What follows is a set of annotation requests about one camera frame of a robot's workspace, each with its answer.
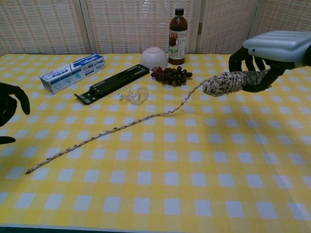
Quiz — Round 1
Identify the woven bamboo folding screen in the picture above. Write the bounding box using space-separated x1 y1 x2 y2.
0 0 311 55

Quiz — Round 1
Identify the dark vinegar bottle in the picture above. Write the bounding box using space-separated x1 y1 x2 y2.
168 8 189 66

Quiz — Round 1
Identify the white upturned bowl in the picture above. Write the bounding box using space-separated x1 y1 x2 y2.
139 47 169 69

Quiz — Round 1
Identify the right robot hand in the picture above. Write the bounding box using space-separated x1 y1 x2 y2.
228 30 311 93

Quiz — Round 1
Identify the speckled beige rope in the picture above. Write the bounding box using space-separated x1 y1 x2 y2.
25 68 272 175

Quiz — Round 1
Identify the blue white toothpaste box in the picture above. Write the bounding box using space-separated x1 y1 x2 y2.
39 54 107 94

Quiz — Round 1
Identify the clear plastic hook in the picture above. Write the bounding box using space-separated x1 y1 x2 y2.
118 84 149 106

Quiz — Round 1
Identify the red grape bunch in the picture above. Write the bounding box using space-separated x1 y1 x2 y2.
150 66 193 87

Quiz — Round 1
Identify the yellow checkered tablecloth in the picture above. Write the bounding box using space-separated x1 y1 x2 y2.
0 53 311 231

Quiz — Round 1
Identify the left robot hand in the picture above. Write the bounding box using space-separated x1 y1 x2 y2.
0 82 31 146

